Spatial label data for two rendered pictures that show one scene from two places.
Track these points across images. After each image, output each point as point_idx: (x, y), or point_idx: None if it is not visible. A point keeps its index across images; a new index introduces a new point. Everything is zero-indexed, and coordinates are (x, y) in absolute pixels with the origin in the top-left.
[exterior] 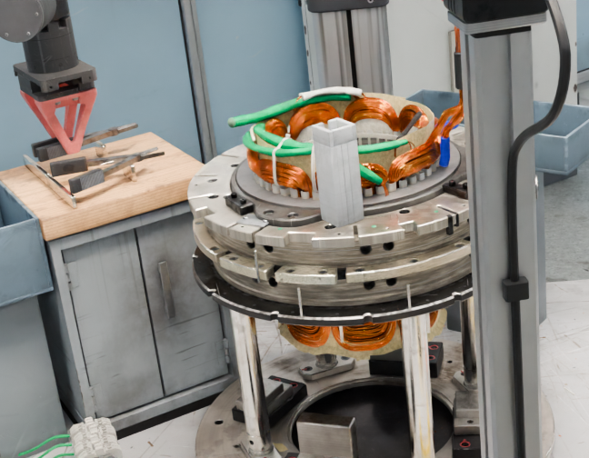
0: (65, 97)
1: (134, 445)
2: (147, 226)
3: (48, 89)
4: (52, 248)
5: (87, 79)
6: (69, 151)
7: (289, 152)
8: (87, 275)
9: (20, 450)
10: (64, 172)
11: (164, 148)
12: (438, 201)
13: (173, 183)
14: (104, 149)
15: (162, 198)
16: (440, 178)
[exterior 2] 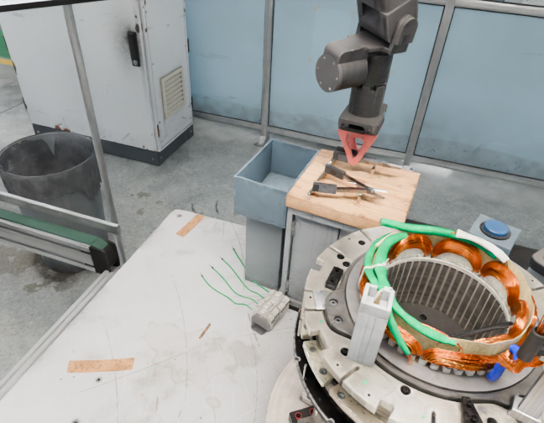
0: (353, 133)
1: (293, 320)
2: (347, 231)
3: (341, 124)
4: (288, 211)
5: (368, 130)
6: (349, 162)
7: (368, 278)
8: (305, 233)
9: (254, 279)
10: (330, 173)
11: (406, 190)
12: (442, 406)
13: (370, 219)
14: (371, 171)
15: (359, 223)
16: (470, 388)
